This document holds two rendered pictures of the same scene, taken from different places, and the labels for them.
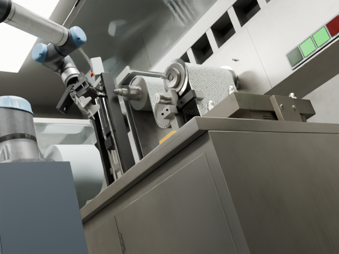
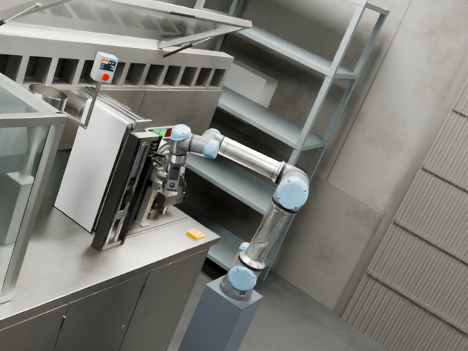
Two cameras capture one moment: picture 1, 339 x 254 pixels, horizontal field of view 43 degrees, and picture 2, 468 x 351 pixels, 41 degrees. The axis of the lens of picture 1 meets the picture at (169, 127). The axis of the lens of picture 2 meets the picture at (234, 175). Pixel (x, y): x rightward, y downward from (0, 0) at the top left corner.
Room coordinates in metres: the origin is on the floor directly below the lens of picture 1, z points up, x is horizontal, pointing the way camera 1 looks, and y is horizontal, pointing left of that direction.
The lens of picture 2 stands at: (2.23, 2.59, 2.25)
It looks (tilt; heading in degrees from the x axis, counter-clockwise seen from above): 19 degrees down; 247
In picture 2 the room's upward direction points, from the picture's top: 23 degrees clockwise
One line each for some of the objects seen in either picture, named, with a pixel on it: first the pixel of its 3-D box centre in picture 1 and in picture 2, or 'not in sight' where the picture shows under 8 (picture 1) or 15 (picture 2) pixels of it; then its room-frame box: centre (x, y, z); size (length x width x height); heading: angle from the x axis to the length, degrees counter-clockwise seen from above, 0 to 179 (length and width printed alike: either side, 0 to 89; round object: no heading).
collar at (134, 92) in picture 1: (132, 92); not in sight; (1.61, 0.11, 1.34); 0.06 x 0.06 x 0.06; 42
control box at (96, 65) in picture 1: (96, 69); (104, 68); (1.87, 0.27, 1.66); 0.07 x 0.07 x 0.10; 16
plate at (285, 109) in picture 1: (287, 111); not in sight; (1.35, -0.39, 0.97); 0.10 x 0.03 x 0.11; 132
